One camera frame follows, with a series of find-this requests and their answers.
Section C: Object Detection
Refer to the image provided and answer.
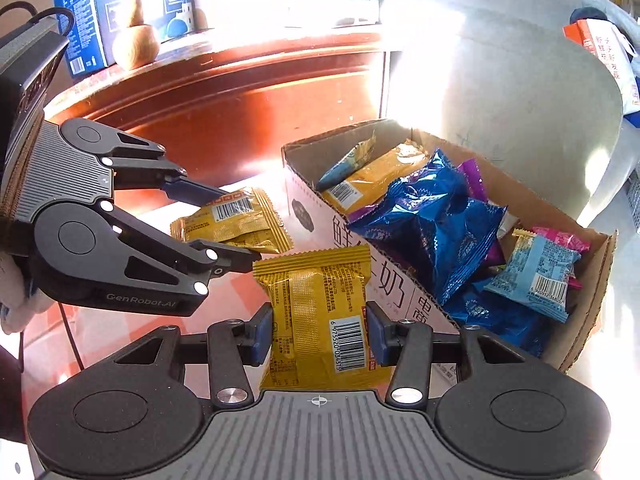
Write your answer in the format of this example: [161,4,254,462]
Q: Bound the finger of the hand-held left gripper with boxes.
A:
[102,130,227,203]
[101,201,263,297]

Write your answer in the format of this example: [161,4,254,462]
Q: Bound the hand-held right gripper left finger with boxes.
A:
[107,304,275,408]

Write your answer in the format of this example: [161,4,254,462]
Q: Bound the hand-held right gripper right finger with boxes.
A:
[365,300,536,408]

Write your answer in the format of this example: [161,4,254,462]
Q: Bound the grey slim snack packet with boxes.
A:
[316,130,378,192]

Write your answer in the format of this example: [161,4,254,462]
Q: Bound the light blue snack packet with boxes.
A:
[484,230,583,323]

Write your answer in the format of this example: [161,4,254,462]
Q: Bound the purple snack packet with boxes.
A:
[457,159,506,267]

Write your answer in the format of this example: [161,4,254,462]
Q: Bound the pink snack packet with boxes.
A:
[532,226,592,256]

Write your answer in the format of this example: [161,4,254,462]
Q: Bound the printed cardboard box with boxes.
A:
[281,119,618,375]

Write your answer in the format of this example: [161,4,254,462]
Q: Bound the person's left hand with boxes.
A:
[0,254,47,334]

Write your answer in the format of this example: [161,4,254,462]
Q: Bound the red-brown wooden cabinet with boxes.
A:
[42,30,401,211]

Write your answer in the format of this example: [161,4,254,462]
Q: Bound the pink checkered tablecloth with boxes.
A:
[15,180,640,480]

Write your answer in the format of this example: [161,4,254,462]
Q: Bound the wooden gourd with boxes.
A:
[111,0,161,72]

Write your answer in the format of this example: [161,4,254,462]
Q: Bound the blue carton box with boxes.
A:
[50,0,208,78]

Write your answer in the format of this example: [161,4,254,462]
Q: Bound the beige chair back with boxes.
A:
[380,0,640,241]

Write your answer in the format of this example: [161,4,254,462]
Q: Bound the white and orange bag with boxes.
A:
[562,17,640,116]

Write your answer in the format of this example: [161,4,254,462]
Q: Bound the dark blue cloth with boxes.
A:
[570,6,611,28]

